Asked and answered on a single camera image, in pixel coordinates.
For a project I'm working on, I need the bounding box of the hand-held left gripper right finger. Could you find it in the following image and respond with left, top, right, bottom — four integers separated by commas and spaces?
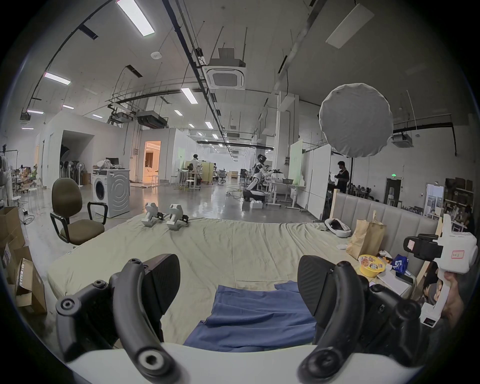
297, 255, 423, 382

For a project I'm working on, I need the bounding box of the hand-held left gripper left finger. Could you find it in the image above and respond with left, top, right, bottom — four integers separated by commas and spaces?
56, 254, 181, 380

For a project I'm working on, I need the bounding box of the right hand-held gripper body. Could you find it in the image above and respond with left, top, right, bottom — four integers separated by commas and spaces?
420, 213, 479, 328

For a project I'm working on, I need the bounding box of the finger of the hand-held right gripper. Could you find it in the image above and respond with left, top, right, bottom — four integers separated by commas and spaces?
403, 233, 443, 262

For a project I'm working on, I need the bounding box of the person's right hand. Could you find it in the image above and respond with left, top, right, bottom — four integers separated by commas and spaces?
435, 267, 468, 328

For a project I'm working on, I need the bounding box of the small blue bag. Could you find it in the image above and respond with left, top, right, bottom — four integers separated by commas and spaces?
391, 254, 410, 274

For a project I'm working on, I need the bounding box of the grey padded headboard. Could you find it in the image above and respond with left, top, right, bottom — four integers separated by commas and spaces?
332, 189, 442, 279

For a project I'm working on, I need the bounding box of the white paper sheet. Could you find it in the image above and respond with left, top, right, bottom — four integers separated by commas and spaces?
376, 268, 413, 298

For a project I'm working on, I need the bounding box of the yellow snack bowl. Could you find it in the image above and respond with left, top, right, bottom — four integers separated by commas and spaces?
358, 254, 387, 278

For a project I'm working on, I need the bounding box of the brown paper bag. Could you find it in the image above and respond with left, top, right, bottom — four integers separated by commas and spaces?
346, 211, 387, 260

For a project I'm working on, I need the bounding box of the white headset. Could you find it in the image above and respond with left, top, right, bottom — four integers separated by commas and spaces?
324, 218, 352, 238

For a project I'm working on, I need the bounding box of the dark blue garment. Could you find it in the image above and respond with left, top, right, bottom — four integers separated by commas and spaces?
184, 280, 320, 352

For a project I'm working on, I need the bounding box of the spare white hand-held gripper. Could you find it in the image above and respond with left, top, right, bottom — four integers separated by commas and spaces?
165, 203, 190, 230
141, 202, 165, 228

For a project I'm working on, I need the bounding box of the cardboard carton with red print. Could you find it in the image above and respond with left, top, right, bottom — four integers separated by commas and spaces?
14, 258, 48, 316

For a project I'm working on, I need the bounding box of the white washing machine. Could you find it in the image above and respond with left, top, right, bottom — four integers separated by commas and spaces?
92, 168, 131, 218

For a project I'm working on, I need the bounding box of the bed with pale green sheet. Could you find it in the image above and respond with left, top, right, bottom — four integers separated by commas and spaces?
47, 215, 413, 346

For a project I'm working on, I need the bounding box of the olive office chair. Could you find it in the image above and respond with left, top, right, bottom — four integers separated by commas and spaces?
50, 178, 109, 245

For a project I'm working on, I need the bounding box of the white desk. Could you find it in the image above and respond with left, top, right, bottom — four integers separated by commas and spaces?
263, 178, 307, 209

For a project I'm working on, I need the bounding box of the open cardboard carton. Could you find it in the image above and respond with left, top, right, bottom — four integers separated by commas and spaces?
0, 206, 25, 268

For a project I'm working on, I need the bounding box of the round grey softbox lamp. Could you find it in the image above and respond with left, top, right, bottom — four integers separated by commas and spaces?
319, 83, 394, 158

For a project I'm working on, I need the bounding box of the white humanoid robot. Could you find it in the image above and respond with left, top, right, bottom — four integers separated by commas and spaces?
242, 153, 277, 203

